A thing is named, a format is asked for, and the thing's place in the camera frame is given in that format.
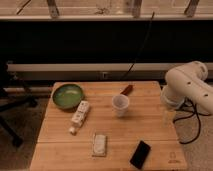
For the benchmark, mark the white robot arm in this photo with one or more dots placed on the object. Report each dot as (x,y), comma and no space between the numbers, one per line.
(188,81)

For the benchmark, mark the black smartphone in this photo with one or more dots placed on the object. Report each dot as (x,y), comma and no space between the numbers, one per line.
(140,155)

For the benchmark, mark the thin black rod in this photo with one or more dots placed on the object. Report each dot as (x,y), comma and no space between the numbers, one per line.
(141,47)

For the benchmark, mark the green ceramic bowl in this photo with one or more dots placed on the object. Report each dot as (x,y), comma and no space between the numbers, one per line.
(67,96)

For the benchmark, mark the red-handled tool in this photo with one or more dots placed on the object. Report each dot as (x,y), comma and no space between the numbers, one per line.
(127,90)

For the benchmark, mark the white tube bottle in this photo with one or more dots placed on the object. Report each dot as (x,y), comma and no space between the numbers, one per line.
(79,116)

